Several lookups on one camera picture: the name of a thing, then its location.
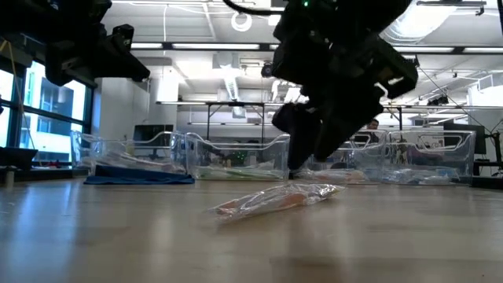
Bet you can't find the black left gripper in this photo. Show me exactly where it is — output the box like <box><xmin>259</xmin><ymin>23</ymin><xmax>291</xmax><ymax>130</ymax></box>
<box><xmin>45</xmin><ymin>23</ymin><xmax>152</xmax><ymax>87</ymax></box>

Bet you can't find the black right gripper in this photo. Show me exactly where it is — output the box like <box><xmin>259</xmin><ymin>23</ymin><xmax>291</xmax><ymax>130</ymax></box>
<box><xmin>270</xmin><ymin>23</ymin><xmax>420</xmax><ymax>171</ymax></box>

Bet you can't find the green toothbrush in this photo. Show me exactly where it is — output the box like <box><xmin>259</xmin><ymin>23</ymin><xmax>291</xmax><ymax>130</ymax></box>
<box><xmin>196</xmin><ymin>164</ymin><xmax>286</xmax><ymax>181</ymax></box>

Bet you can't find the person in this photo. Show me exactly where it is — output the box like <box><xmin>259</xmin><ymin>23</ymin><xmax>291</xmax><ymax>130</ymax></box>
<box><xmin>353</xmin><ymin>118</ymin><xmax>382</xmax><ymax>145</ymax></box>

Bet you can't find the clear scoop-front plastic bin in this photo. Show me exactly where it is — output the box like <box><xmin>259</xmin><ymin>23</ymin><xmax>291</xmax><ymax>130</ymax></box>
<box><xmin>70</xmin><ymin>130</ymin><xmax>186</xmax><ymax>176</ymax></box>
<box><xmin>184</xmin><ymin>132</ymin><xmax>292</xmax><ymax>182</ymax></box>

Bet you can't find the large glass window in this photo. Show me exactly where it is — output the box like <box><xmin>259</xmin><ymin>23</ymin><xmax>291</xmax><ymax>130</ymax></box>
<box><xmin>0</xmin><ymin>58</ymin><xmax>95</xmax><ymax>168</ymax></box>

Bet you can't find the black monitor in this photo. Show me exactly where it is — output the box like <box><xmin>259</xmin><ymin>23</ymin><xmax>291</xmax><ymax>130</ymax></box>
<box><xmin>0</xmin><ymin>146</ymin><xmax>39</xmax><ymax>172</ymax></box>
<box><xmin>132</xmin><ymin>123</ymin><xmax>175</xmax><ymax>158</ymax></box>
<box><xmin>442</xmin><ymin>123</ymin><xmax>487</xmax><ymax>155</ymax></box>

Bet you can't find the long ceiling light strip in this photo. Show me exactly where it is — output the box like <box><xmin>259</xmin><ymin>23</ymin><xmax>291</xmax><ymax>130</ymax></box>
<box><xmin>129</xmin><ymin>41</ymin><xmax>503</xmax><ymax>54</ymax></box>

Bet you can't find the blue cloth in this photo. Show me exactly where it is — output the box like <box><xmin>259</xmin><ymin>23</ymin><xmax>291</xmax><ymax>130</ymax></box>
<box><xmin>84</xmin><ymin>164</ymin><xmax>196</xmax><ymax>186</ymax></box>

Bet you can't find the black monitor stand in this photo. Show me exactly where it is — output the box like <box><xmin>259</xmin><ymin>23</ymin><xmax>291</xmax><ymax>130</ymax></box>
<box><xmin>473</xmin><ymin>131</ymin><xmax>503</xmax><ymax>176</ymax></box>

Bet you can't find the clear handled plastic bin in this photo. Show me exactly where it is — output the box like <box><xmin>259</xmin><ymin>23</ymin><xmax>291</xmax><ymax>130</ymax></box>
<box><xmin>387</xmin><ymin>129</ymin><xmax>477</xmax><ymax>186</ymax></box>
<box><xmin>292</xmin><ymin>128</ymin><xmax>390</xmax><ymax>185</ymax></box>

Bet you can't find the black metal rack frame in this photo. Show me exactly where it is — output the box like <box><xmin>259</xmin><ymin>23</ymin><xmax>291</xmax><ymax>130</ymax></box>
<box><xmin>205</xmin><ymin>101</ymin><xmax>406</xmax><ymax>142</ymax></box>

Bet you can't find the white ventilation duct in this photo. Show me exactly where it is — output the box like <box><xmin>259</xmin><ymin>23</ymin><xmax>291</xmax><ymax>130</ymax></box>
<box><xmin>211</xmin><ymin>50</ymin><xmax>247</xmax><ymax>119</ymax></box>

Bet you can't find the yellow hanging cable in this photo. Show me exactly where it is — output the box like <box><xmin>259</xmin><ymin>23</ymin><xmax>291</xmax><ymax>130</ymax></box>
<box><xmin>0</xmin><ymin>39</ymin><xmax>39</xmax><ymax>158</ymax></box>

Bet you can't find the white ring light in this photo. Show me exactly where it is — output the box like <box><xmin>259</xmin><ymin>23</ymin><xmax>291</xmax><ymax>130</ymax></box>
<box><xmin>230</xmin><ymin>10</ymin><xmax>254</xmax><ymax>33</ymax></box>

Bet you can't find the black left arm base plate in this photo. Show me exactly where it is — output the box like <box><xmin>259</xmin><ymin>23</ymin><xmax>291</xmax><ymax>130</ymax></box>
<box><xmin>0</xmin><ymin>167</ymin><xmax>90</xmax><ymax>182</ymax></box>

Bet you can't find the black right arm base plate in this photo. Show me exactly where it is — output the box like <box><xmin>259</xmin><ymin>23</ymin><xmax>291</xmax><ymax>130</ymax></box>
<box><xmin>470</xmin><ymin>175</ymin><xmax>503</xmax><ymax>190</ymax></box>

